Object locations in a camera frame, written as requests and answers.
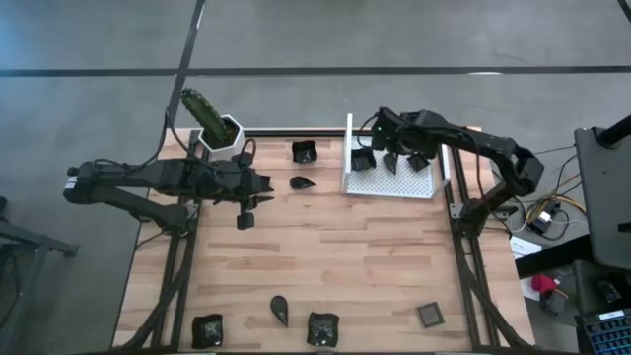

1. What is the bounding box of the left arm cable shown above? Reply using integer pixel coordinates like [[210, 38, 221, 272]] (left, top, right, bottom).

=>
[[91, 108, 258, 172]]

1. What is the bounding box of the white paper sheet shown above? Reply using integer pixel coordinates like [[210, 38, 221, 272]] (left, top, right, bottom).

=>
[[509, 235, 543, 260]]

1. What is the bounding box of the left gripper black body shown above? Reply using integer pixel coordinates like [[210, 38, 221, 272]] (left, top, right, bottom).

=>
[[194, 160, 257, 231]]

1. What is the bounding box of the green cactus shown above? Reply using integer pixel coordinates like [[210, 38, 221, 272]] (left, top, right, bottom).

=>
[[179, 87, 239, 148]]

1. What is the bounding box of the computer keyboard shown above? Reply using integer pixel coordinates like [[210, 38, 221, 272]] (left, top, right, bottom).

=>
[[574, 308, 631, 355]]

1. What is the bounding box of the black wavy square plate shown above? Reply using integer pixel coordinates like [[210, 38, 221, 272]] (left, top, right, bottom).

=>
[[291, 139, 319, 165], [306, 311, 341, 349], [190, 313, 225, 351], [350, 147, 378, 173]]

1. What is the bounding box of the red cloth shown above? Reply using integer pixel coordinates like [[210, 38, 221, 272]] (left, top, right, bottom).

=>
[[530, 273, 560, 296]]

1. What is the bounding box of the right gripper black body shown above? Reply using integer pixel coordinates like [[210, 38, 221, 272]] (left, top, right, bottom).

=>
[[372, 106, 418, 157]]

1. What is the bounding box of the white power adapter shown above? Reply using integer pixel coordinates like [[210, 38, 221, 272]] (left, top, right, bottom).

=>
[[530, 210, 554, 235]]

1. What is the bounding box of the white hexagonal planter pot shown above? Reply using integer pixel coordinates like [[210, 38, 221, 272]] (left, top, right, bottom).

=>
[[197, 113, 248, 163]]

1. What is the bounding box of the dark grey bag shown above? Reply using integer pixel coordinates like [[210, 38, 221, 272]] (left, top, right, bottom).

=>
[[538, 289, 569, 318]]

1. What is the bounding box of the white perforated metal rack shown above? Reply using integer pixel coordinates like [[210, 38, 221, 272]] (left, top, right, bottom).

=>
[[341, 112, 451, 200]]

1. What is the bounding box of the dark grey metal stand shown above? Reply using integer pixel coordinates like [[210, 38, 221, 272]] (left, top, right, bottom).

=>
[[0, 195, 81, 355]]

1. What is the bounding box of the black equipment stand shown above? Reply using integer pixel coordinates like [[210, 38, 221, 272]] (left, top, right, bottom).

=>
[[573, 113, 631, 271]]

